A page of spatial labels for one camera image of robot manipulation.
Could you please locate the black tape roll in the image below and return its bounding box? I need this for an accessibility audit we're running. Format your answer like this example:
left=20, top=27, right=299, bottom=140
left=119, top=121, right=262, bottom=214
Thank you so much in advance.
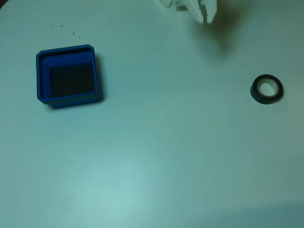
left=250, top=74, right=284, bottom=105

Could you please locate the blue square plastic box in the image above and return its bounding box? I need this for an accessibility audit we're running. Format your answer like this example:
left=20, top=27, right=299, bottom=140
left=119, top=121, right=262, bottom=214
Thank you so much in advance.
left=36, top=44, right=99, bottom=109

